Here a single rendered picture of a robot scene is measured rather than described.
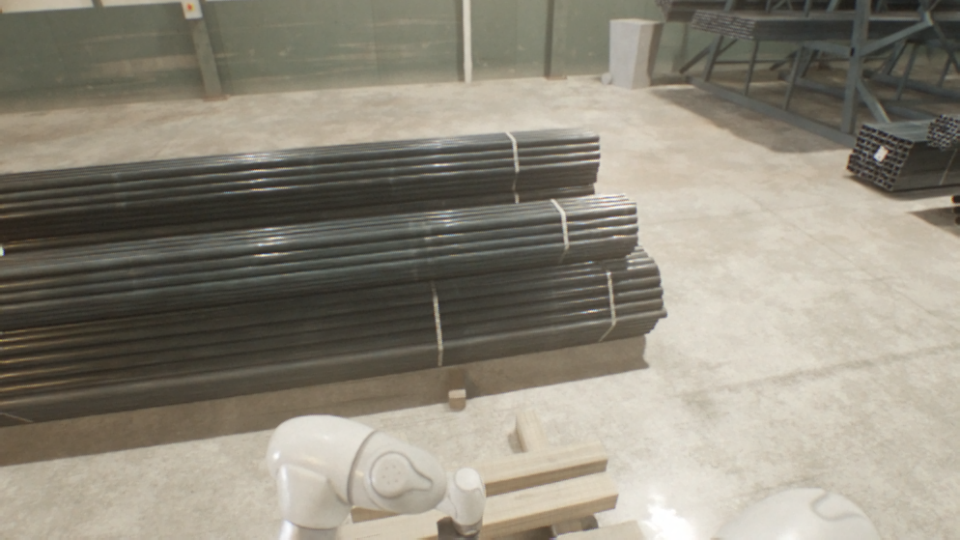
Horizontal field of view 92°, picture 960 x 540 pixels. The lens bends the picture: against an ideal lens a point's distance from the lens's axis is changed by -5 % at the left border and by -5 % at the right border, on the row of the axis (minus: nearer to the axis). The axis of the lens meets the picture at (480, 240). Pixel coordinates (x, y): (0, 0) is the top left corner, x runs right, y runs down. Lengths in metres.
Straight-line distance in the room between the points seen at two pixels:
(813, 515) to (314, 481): 0.73
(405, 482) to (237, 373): 1.75
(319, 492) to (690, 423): 1.98
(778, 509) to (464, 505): 0.90
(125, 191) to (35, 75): 7.85
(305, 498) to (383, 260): 1.49
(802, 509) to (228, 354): 2.26
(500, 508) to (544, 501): 0.16
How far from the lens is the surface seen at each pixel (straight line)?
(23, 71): 10.76
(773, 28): 7.30
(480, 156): 2.66
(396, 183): 2.60
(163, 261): 2.51
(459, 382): 2.57
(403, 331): 2.40
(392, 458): 0.87
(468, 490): 1.41
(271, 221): 2.80
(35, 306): 2.77
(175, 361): 2.63
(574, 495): 2.02
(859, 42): 7.32
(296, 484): 0.97
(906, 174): 5.92
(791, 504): 0.73
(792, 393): 2.99
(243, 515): 2.39
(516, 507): 1.97
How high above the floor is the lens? 1.89
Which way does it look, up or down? 30 degrees down
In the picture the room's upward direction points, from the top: 1 degrees counter-clockwise
